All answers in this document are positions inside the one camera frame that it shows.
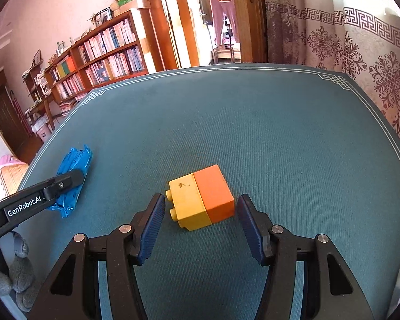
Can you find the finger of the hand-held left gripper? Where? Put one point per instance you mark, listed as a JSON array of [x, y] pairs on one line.
[[66, 181]]

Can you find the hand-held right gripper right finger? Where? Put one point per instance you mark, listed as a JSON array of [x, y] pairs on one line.
[[250, 230]]

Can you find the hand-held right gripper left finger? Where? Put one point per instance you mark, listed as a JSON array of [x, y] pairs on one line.
[[151, 226]]

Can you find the blue foil wrapper packet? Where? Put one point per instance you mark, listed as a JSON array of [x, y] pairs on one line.
[[75, 160]]

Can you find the orange and yellow toy block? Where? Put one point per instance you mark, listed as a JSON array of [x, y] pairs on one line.
[[203, 196]]

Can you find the grey plush toy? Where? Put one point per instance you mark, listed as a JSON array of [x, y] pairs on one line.
[[18, 270]]

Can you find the dark wooden cabinet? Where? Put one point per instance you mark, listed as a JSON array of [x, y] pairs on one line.
[[6, 123]]

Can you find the small cluttered wooden shelf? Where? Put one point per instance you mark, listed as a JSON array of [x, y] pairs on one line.
[[36, 90]]

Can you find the teal table mat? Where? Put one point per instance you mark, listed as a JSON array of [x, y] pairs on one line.
[[253, 123]]

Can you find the rows of books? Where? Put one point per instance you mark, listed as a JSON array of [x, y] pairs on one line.
[[110, 53]]

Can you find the wooden bookshelf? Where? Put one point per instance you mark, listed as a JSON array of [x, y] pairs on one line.
[[143, 40]]

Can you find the wooden chair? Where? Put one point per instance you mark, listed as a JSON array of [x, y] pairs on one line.
[[226, 55]]

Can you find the white flat box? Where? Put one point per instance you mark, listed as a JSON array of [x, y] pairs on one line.
[[136, 5]]

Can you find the wooden door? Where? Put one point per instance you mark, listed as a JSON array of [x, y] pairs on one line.
[[250, 30]]

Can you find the white curtain purple pattern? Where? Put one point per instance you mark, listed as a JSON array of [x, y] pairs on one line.
[[346, 40]]

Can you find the hanging pink pants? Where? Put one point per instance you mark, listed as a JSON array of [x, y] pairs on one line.
[[225, 16]]

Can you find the picture frame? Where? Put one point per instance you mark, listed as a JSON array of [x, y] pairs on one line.
[[104, 15]]

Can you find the wooden door frame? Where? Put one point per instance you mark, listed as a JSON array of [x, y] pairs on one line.
[[183, 23]]

